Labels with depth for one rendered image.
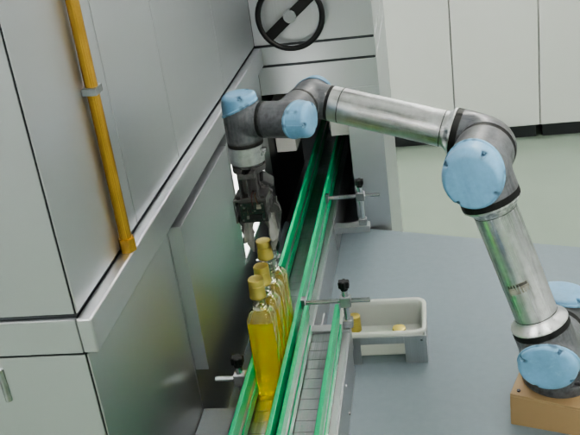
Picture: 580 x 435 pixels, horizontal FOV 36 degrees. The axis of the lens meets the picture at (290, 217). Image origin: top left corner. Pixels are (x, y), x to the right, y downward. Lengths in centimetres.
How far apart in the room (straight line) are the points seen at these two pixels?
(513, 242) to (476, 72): 400
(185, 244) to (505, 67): 408
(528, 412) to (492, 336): 38
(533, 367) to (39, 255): 99
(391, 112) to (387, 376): 73
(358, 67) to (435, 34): 282
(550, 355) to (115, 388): 83
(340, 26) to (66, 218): 160
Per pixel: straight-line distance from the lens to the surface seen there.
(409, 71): 567
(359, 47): 280
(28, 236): 134
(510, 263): 175
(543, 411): 205
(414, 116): 182
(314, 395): 199
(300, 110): 176
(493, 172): 164
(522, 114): 579
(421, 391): 219
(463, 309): 250
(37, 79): 131
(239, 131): 182
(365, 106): 184
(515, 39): 566
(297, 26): 280
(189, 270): 184
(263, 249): 196
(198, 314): 188
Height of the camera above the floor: 203
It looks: 24 degrees down
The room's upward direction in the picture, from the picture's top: 8 degrees counter-clockwise
